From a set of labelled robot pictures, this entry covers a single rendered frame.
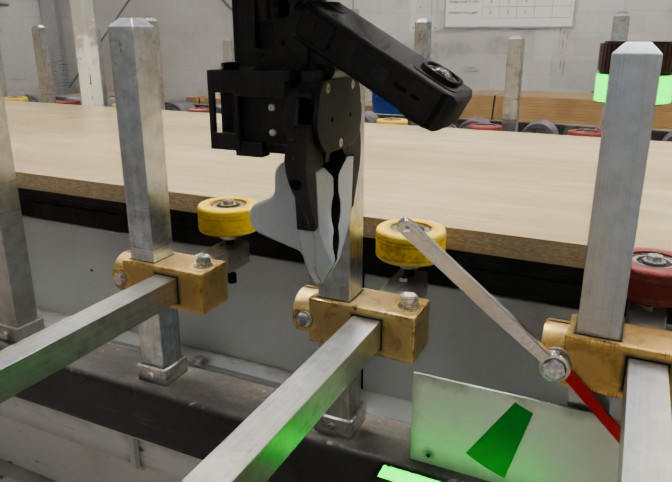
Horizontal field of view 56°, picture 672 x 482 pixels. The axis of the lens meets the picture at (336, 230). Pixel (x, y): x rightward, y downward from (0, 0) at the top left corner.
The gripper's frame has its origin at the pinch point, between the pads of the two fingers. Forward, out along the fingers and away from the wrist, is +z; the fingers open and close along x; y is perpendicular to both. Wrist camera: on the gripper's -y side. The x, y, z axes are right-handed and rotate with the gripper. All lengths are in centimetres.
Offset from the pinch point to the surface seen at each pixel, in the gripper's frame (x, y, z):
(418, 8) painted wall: -718, 216, -44
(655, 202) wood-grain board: -54, -23, 6
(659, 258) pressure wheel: -26.4, -22.9, 4.8
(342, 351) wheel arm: -7.2, 2.1, 10.8
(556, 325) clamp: -15.9, -14.8, 8.8
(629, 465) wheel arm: 0.9, -20.9, 9.7
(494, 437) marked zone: -14.2, -10.6, 20.6
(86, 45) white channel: -114, 136, -13
